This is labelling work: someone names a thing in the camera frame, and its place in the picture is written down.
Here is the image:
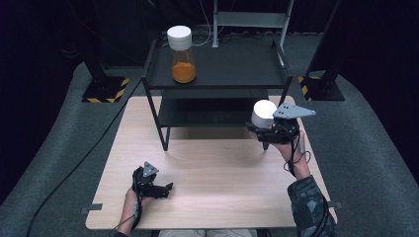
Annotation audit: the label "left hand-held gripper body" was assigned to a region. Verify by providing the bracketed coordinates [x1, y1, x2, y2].
[131, 161, 160, 198]

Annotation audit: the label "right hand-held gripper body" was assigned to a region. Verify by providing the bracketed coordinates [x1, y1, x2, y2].
[270, 102, 317, 145]

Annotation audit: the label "brown powder jar white lid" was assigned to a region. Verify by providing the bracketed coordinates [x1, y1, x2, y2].
[250, 99, 279, 130]

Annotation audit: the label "black two-tier shelf rack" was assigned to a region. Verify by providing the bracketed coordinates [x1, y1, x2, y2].
[141, 39, 293, 152]

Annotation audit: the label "orange powder jar white lid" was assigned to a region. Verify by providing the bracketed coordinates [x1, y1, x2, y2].
[166, 25, 198, 84]

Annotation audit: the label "person's left hand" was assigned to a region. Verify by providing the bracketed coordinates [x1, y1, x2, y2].
[123, 187, 153, 215]

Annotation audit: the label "person's right hand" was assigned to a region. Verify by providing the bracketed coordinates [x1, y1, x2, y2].
[272, 129, 312, 181]

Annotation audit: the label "black stand with striped base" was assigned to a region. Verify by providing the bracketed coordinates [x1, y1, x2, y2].
[67, 0, 130, 104]
[297, 0, 346, 103]

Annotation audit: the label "person's light trousers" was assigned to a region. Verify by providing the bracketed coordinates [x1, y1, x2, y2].
[157, 229, 259, 237]

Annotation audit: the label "grey metal stand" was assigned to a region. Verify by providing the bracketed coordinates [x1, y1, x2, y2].
[211, 0, 295, 51]

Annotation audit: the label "left hand-held gripper cable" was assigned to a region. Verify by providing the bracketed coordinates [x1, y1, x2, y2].
[111, 171, 144, 233]

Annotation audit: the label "hand-held gripper cable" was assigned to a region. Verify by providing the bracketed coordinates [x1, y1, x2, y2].
[111, 171, 144, 233]
[282, 130, 312, 177]

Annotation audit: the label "right hand-held gripper cable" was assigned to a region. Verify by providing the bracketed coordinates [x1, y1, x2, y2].
[282, 130, 312, 177]

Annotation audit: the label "black cable on floor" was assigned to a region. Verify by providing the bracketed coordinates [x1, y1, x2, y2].
[25, 78, 143, 237]

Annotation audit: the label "bundle of floor cables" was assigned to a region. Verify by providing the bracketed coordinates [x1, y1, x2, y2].
[157, 0, 285, 49]

